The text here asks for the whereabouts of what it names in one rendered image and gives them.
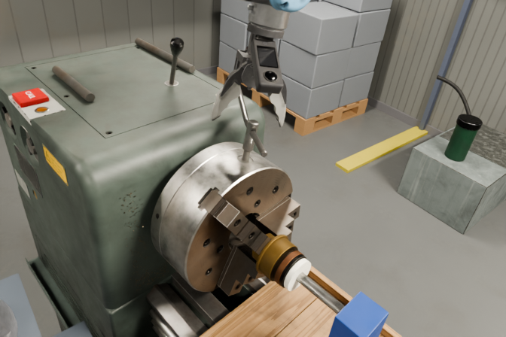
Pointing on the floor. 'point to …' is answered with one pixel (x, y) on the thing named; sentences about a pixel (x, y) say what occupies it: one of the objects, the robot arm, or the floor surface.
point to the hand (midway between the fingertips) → (248, 125)
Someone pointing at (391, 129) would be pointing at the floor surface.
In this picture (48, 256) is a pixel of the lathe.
